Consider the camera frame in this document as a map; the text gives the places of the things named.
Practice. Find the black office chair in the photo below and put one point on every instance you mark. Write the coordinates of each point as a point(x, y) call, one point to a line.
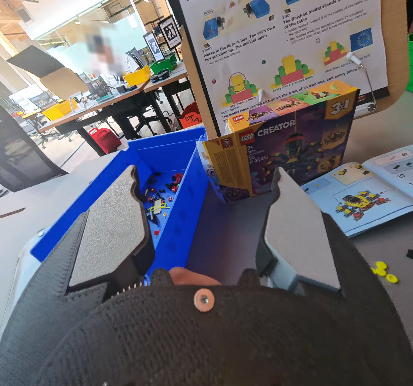
point(19, 153)

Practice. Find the white peg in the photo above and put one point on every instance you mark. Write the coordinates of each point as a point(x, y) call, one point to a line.
point(353, 59)
point(260, 94)

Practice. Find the black white marker sign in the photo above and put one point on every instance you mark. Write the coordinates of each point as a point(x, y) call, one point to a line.
point(154, 47)
point(169, 31)

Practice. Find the black and tan board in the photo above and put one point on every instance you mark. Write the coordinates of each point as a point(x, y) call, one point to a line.
point(32, 60)

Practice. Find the pile of small lego pieces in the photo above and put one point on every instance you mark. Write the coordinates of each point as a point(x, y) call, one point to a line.
point(174, 182)

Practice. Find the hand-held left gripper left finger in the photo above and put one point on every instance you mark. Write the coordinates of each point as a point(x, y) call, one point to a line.
point(109, 228)

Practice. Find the open lego instruction booklet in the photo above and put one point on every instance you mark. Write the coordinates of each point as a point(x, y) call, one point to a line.
point(380, 218)

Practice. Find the red bag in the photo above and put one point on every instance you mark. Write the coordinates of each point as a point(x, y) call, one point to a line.
point(105, 140)

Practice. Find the blue plastic bin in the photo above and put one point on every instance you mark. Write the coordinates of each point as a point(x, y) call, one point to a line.
point(180, 231)

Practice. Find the purple lego set box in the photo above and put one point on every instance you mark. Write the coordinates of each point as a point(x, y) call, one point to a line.
point(290, 141)

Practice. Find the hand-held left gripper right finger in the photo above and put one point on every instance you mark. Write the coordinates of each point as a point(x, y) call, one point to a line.
point(296, 237)

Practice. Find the group of yellow round tiles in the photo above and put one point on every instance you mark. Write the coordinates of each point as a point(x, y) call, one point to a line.
point(392, 279)

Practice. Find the yellow plastic bin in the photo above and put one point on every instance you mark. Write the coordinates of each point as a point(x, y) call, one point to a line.
point(137, 77)
point(59, 110)

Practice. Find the black headphones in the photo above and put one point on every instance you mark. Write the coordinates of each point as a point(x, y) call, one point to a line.
point(160, 76)

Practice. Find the wooden top desk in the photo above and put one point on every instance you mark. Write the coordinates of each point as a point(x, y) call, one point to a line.
point(109, 98)
point(172, 77)

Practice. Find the white printed instruction sheet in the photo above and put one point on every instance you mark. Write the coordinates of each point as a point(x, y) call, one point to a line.
point(258, 21)

